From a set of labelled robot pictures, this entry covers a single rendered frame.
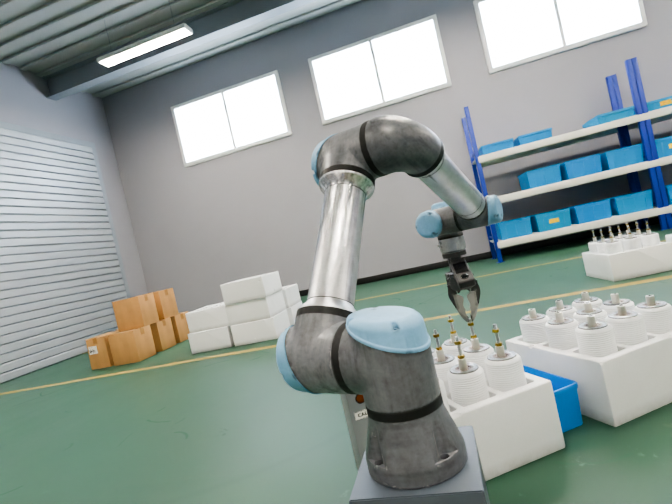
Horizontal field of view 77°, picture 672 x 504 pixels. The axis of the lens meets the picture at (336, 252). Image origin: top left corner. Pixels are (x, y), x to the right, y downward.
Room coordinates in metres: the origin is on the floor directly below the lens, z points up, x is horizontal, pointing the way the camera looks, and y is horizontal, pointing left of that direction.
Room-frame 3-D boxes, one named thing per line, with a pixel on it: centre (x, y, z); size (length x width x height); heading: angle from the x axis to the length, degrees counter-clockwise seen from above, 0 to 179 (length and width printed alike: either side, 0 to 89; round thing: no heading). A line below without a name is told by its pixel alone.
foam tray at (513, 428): (1.22, -0.23, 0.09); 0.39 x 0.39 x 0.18; 15
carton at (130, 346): (4.07, 2.13, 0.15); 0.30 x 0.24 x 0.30; 75
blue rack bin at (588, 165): (5.09, -3.08, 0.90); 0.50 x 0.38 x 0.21; 164
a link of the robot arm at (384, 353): (0.64, -0.04, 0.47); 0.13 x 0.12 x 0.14; 54
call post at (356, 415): (1.07, 0.03, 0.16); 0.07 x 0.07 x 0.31; 15
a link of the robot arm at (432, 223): (1.17, -0.30, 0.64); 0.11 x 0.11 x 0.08; 54
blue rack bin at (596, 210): (5.10, -3.07, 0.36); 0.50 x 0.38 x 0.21; 167
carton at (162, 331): (4.39, 2.05, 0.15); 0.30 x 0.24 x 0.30; 76
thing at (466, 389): (1.10, -0.26, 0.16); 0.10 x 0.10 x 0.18
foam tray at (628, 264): (2.94, -1.97, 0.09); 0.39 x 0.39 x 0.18; 83
